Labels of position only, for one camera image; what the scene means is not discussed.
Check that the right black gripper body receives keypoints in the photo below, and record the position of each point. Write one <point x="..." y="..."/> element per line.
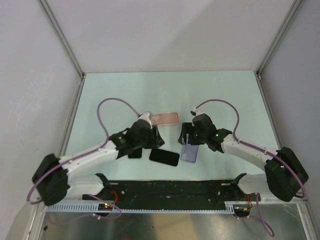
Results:
<point x="197" y="138"/>

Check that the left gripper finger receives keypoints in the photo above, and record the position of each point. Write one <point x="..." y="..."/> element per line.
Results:
<point x="149" y="145"/>
<point x="157" y="139"/>

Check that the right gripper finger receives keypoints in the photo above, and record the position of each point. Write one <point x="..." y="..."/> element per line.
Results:
<point x="186" y="140"/>
<point x="186" y="129"/>

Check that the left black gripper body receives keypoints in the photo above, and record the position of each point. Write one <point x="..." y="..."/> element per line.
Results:
<point x="148" y="138"/>

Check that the lilac phone case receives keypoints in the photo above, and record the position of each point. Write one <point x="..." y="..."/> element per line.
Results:
<point x="189" y="153"/>

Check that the pink phone case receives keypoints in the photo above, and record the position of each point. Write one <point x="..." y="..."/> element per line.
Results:
<point x="166" y="119"/>

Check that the black phone purple frame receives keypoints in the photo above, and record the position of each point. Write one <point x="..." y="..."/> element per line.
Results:
<point x="164" y="157"/>

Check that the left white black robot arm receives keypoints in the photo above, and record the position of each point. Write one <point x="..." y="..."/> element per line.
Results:
<point x="59" y="177"/>

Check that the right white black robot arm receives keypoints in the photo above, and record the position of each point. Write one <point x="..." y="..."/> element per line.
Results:
<point x="284" y="174"/>

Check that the left small circuit board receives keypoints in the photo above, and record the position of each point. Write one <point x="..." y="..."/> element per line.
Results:
<point x="105" y="206"/>

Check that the small circuit board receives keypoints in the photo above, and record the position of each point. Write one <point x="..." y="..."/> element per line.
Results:
<point x="241" y="211"/>
<point x="105" y="206"/>

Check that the right small circuit board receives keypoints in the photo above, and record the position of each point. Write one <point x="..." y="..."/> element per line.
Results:
<point x="241" y="211"/>

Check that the black phone teal frame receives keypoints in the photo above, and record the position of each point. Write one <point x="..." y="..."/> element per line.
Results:
<point x="136" y="154"/>

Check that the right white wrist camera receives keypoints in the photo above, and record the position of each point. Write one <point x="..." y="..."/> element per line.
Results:
<point x="196" y="112"/>

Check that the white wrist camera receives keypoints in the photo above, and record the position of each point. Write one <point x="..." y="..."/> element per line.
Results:
<point x="196" y="112"/>
<point x="147" y="117"/>

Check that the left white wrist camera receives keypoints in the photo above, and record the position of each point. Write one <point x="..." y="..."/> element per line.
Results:
<point x="147" y="117"/>

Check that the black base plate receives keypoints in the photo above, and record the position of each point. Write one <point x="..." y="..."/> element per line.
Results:
<point x="221" y="190"/>

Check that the grey slotted cable duct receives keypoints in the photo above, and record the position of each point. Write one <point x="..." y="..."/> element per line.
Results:
<point x="92" y="207"/>

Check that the right aluminium frame post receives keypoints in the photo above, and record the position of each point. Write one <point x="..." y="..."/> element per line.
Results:
<point x="280" y="34"/>

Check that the aluminium frame post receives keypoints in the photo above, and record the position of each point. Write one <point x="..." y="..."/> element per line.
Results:
<point x="280" y="34"/>
<point x="51" y="18"/>

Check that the left aluminium frame post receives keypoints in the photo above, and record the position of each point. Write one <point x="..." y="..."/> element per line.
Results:
<point x="51" y="18"/>

